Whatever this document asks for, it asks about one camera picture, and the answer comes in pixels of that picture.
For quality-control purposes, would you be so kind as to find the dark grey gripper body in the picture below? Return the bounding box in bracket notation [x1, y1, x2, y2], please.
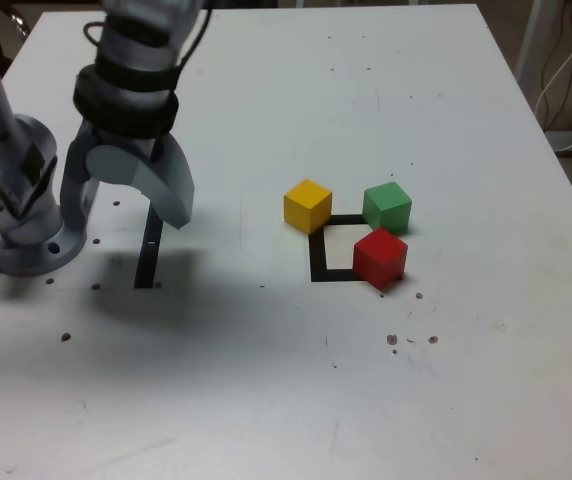
[84, 123, 171, 162]

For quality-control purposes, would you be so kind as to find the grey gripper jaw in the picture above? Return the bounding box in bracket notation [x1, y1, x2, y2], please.
[84, 135, 197, 232]
[59, 121, 102, 236]

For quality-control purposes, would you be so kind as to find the yellow cube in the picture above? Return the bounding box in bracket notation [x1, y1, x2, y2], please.
[283, 178, 334, 235]

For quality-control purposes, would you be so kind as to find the red cube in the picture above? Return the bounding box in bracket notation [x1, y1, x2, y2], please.
[352, 227, 409, 290]

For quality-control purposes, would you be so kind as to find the green cube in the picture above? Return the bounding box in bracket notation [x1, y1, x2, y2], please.
[362, 181, 413, 235]

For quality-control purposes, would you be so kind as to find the black tape square outline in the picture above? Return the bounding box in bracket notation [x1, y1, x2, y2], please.
[308, 213, 375, 284]

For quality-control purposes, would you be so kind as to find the black tape strip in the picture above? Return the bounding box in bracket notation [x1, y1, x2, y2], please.
[133, 204, 165, 290]

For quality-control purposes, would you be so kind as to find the white post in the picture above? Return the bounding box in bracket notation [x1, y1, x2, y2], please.
[514, 0, 542, 86]

